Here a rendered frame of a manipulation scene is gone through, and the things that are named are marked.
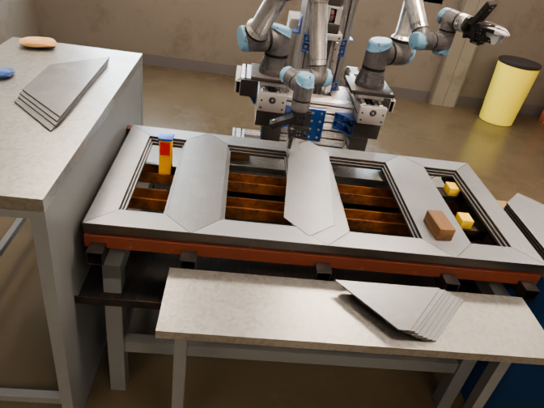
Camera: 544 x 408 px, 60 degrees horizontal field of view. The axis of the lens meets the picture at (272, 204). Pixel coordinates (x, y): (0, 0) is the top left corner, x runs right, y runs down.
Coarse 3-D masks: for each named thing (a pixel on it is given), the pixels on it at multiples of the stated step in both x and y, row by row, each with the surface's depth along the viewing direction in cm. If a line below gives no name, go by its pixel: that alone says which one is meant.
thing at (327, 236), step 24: (384, 168) 212; (432, 168) 216; (336, 192) 185; (336, 216) 170; (408, 216) 180; (480, 216) 190; (192, 240) 152; (216, 240) 153; (240, 240) 153; (264, 240) 153; (504, 240) 174; (456, 264) 162; (480, 264) 162; (504, 264) 162; (528, 264) 163
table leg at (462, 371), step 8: (504, 288) 178; (464, 360) 191; (472, 360) 191; (464, 368) 194; (472, 368) 194; (448, 376) 201; (456, 376) 197; (464, 376) 197; (440, 384) 207; (448, 384) 200; (456, 384) 200; (440, 392) 206; (448, 392) 203; (456, 392) 203; (440, 400) 206; (448, 400) 206
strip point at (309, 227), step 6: (294, 222) 164; (300, 222) 164; (306, 222) 165; (312, 222) 165; (300, 228) 161; (306, 228) 161; (312, 228) 162; (318, 228) 162; (324, 228) 163; (306, 234) 159; (312, 234) 159
